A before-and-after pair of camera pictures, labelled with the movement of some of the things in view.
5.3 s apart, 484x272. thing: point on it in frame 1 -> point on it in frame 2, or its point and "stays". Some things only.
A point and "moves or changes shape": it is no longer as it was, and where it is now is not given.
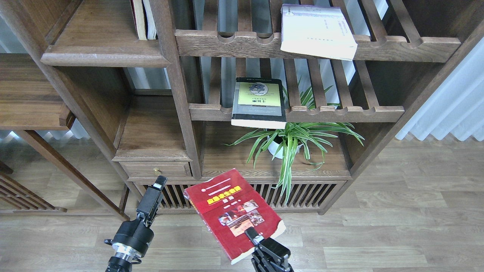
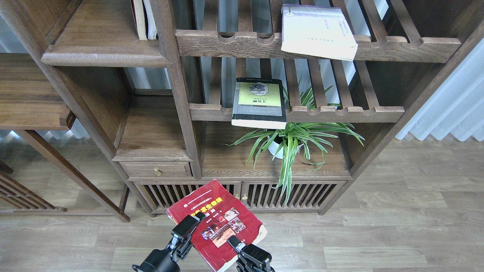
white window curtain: (456, 105) stays
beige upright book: (138, 13) stays
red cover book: (229, 207) moves or changes shape
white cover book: (317, 30) stays
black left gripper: (132, 238) -> (179, 248)
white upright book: (151, 30) stays
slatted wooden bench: (16, 195) stays
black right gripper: (269, 255) -> (251, 258)
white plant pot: (275, 149) stays
